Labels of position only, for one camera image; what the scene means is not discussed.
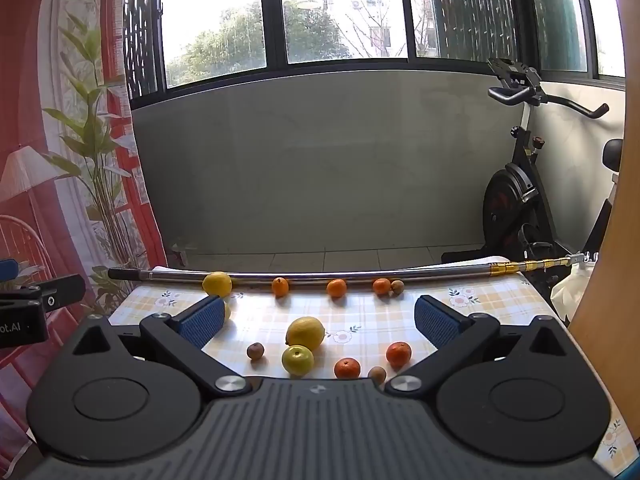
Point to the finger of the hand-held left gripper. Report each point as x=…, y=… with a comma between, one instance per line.
x=60, y=292
x=7, y=269

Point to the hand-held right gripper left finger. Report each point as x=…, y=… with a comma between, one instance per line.
x=202, y=322

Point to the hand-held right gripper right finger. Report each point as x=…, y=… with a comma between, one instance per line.
x=437, y=322

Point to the orange mandarin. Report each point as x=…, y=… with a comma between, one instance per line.
x=381, y=286
x=336, y=288
x=347, y=368
x=398, y=353
x=280, y=286

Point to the small brown round fruit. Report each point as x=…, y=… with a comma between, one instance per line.
x=377, y=374
x=397, y=287
x=255, y=351

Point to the large yellow lemon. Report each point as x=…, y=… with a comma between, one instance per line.
x=305, y=332

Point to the long metal pole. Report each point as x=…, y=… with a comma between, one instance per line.
x=165, y=275

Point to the yellow-green round fruit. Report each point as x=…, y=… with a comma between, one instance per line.
x=297, y=360

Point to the white plastic bag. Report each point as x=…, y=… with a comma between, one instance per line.
x=570, y=290

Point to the black exercise bike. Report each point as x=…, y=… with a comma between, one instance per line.
x=505, y=200

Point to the printed red curtain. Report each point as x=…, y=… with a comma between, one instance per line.
x=75, y=110

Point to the brown wooden board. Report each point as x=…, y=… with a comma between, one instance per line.
x=615, y=285

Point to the black framed window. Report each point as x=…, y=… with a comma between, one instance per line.
x=272, y=10

